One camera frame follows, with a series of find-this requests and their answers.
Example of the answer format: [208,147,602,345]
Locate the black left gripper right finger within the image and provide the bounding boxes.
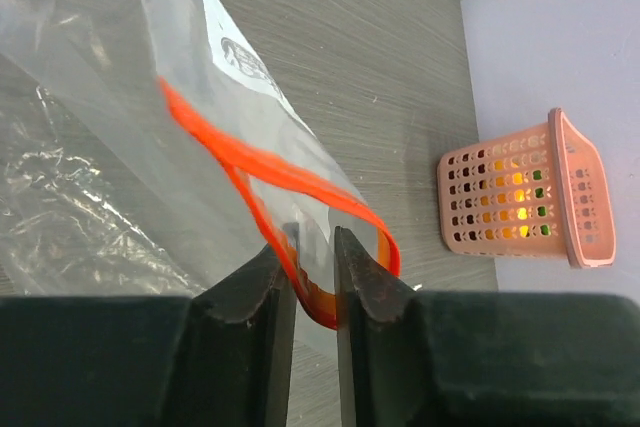
[334,227,639,426]

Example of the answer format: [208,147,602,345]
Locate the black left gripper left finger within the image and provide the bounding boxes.
[1,247,296,426]

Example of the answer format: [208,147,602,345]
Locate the orange mango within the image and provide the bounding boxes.
[478,155,531,241]

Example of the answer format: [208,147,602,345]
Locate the clear zip top bag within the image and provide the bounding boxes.
[1,0,398,356]

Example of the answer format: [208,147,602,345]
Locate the green custard apple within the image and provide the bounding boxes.
[532,169,551,237]

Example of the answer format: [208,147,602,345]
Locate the pink plastic basket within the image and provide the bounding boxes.
[436,107,617,270]

